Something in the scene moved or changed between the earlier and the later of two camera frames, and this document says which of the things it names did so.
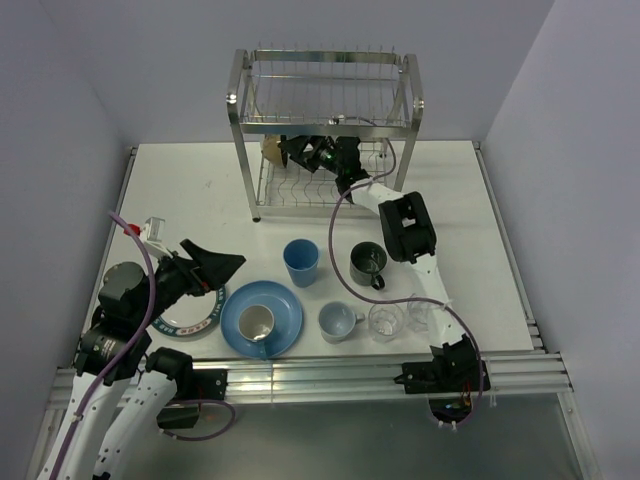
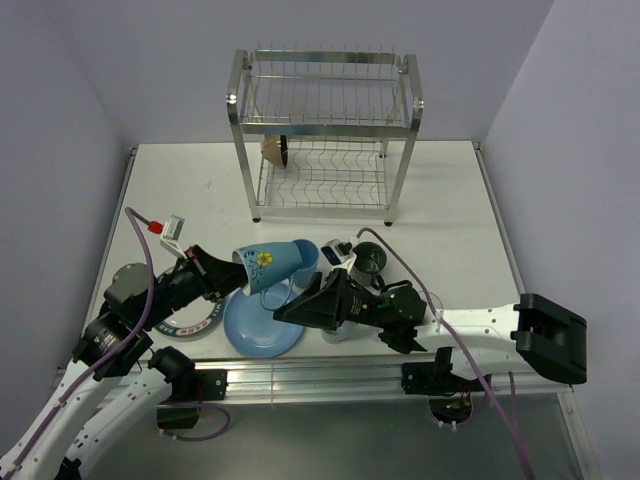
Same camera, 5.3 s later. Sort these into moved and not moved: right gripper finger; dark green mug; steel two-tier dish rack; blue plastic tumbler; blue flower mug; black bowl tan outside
Moved: right gripper finger; blue flower mug
Not moved: dark green mug; steel two-tier dish rack; black bowl tan outside; blue plastic tumbler
